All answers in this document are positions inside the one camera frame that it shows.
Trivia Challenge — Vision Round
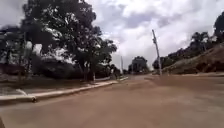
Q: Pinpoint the thin utility pole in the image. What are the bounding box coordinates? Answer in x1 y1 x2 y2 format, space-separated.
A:
120 55 125 76

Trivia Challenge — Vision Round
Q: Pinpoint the round dark tree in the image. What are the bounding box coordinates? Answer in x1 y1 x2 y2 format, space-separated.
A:
127 55 151 75

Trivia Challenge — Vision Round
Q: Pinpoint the brown dirt road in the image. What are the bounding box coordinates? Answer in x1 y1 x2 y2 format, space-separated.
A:
0 73 224 128

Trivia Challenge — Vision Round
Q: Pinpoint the tall utility pole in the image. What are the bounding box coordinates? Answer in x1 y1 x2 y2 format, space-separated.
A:
151 28 164 76

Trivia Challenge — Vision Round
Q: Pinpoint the pale concrete kerb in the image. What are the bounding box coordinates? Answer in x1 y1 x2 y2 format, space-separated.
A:
0 76 130 104
179 71 224 78

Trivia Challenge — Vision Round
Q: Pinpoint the large dark tree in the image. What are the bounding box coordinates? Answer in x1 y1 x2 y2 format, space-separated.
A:
0 0 122 83

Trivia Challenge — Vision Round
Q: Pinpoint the dark verge ground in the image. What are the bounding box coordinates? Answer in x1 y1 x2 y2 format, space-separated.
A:
0 75 114 98

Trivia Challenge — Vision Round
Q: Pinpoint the row of trees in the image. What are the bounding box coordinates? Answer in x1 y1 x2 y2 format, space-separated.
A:
151 11 224 70

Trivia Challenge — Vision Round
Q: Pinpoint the grassy earth embankment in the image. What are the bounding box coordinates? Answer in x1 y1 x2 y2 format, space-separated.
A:
162 43 224 76

